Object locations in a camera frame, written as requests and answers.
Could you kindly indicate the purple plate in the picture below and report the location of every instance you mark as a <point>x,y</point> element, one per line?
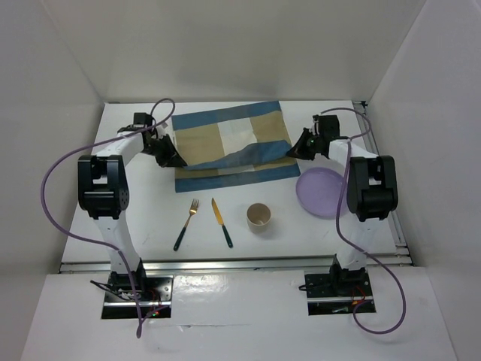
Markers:
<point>318,191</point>

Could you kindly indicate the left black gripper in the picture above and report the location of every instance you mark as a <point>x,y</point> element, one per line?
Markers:
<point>170,158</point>

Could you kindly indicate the gold knife green handle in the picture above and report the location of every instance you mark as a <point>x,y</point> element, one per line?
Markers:
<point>220,221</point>

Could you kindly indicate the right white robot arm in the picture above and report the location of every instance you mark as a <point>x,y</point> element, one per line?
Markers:
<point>368,194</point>

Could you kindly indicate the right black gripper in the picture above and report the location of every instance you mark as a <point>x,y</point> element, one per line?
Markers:
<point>300,151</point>

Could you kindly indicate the aluminium frame rail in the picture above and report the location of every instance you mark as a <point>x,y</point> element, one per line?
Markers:
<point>156,214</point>

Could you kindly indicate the beige cup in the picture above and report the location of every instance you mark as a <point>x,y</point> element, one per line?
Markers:
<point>258,217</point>

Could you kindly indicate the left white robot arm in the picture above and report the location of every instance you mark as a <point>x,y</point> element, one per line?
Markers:
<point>103,192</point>

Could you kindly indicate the gold fork green handle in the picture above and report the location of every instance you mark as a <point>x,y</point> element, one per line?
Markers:
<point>193,209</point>

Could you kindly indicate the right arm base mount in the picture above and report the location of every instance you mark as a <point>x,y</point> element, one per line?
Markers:
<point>326,298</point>

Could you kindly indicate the blue and tan placemat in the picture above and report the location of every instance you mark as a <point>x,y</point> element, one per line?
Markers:
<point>229,147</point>

